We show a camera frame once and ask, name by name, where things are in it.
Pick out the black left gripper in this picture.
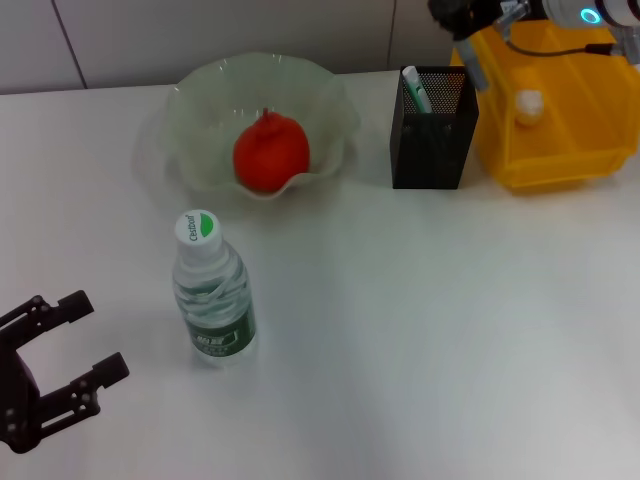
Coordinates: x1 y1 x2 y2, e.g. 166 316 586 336
0 289 131 455

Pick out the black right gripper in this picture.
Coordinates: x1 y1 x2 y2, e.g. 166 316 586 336
427 0 551 41

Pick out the mint green utility knife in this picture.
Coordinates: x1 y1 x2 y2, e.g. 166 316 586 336
402 65 434 115

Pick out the white paper ball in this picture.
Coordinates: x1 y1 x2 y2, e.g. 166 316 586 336
514 89 545 126

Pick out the clear green-label water bottle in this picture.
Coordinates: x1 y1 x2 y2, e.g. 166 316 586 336
172 208 259 369

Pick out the red-orange orange fruit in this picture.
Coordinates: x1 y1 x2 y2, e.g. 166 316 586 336
233 107 311 194

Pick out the black mesh pen holder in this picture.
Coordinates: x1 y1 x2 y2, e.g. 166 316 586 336
390 65 480 191

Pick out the green glass fruit bowl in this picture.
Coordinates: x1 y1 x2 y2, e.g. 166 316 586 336
158 52 362 201

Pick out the yellow plastic bin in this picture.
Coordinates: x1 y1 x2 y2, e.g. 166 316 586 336
449 19 640 194

